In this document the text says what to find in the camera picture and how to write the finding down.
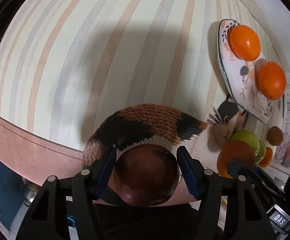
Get orange-red persimmon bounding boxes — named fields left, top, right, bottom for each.
left=217, top=141, right=256, bottom=178

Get green apple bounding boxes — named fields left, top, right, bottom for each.
left=255, top=140, right=266, bottom=163
left=229, top=130, right=260, bottom=155

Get brown kiwi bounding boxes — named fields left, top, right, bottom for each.
left=267, top=126, right=284, bottom=146

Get orange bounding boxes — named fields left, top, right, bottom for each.
left=229, top=25, right=261, bottom=61
left=257, top=61, right=287, bottom=101
left=258, top=147, right=273, bottom=168

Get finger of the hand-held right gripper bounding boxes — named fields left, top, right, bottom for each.
left=226, top=159, right=257, bottom=178

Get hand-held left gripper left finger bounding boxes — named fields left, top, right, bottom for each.
left=15, top=146, right=117, bottom=240

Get patterned white plate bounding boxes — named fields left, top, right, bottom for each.
left=217, top=19, right=285, bottom=125

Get dark red apple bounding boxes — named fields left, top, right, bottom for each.
left=107, top=146, right=180, bottom=207

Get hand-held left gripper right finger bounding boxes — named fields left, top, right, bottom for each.
left=176, top=145, right=276, bottom=240

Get blue kitchen cabinet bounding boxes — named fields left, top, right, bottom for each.
left=0, top=147, right=23, bottom=230

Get striped cat print mat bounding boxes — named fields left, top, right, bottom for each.
left=0, top=0, right=290, bottom=205

